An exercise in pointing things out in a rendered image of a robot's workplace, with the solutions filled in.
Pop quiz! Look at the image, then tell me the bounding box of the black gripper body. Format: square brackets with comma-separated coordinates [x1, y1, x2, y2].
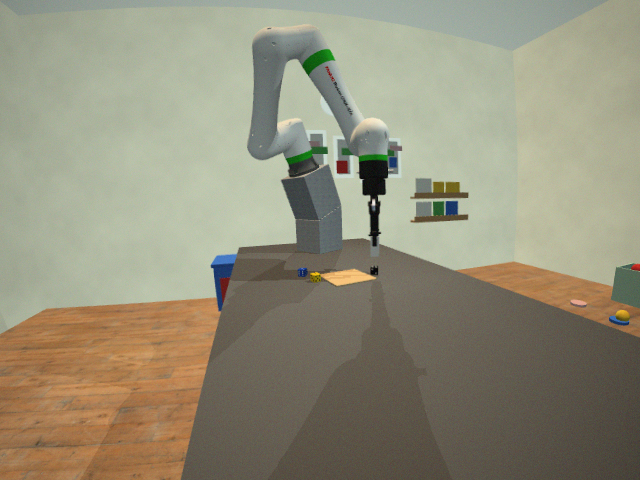
[362, 179, 386, 204]

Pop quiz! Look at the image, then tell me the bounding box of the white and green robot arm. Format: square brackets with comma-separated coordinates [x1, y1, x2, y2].
[247, 24, 393, 179]

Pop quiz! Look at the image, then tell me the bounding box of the orange flat square mat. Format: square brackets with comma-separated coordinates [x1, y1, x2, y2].
[321, 269, 377, 287]

